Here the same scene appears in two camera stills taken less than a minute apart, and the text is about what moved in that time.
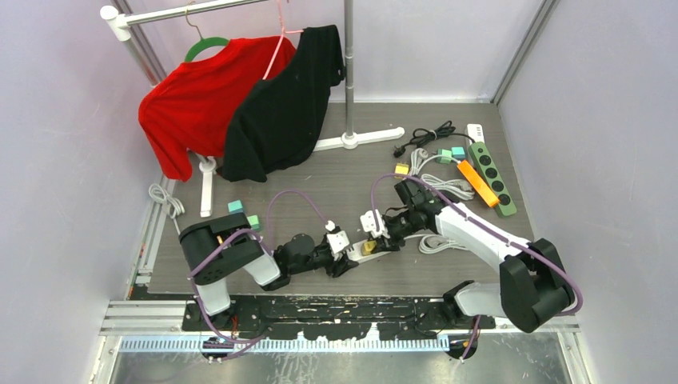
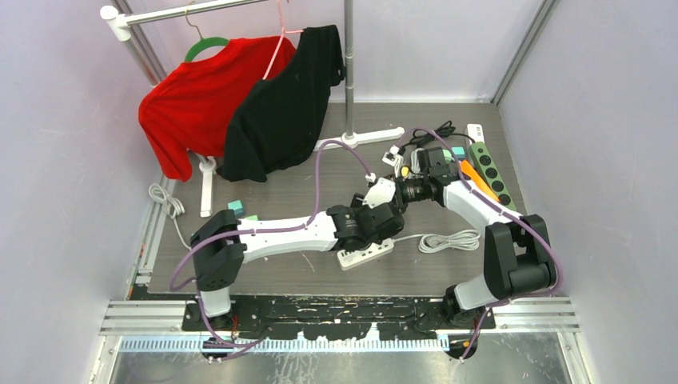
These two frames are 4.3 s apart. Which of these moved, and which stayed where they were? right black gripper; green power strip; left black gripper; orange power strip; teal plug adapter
Moved: right black gripper; left black gripper
Stayed: green power strip; orange power strip; teal plug adapter
